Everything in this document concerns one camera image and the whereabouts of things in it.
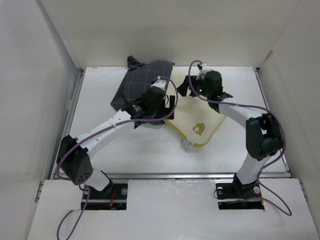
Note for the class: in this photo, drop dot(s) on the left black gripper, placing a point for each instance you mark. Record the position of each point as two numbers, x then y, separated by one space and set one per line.
164 110

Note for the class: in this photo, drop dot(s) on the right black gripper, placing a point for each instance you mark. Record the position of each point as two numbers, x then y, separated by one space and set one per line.
182 88

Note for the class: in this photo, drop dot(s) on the cream pillow with yellow edge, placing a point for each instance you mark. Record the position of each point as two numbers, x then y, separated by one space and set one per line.
194 120

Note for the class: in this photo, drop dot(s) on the dark grey checked pillowcase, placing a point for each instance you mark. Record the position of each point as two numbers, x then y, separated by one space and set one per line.
136 81

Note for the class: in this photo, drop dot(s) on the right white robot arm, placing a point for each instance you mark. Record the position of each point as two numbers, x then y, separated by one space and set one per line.
263 138

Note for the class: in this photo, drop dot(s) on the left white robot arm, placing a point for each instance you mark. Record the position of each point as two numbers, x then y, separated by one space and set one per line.
76 153

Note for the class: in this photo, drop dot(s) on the white pillow care label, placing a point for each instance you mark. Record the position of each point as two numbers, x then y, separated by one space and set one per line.
186 145

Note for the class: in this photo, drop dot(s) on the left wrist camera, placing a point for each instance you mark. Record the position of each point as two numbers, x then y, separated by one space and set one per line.
160 83

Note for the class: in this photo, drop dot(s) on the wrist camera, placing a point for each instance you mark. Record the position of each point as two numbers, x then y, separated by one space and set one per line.
160 83
203 69

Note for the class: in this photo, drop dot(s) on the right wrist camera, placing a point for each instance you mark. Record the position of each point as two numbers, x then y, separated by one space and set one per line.
203 69

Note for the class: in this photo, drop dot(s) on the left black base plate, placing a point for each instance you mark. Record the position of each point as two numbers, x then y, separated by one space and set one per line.
118 194

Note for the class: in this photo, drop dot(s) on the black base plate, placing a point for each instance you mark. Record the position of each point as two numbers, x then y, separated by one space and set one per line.
231 191
118 194

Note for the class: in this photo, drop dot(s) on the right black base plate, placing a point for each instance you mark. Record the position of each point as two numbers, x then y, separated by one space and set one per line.
231 191

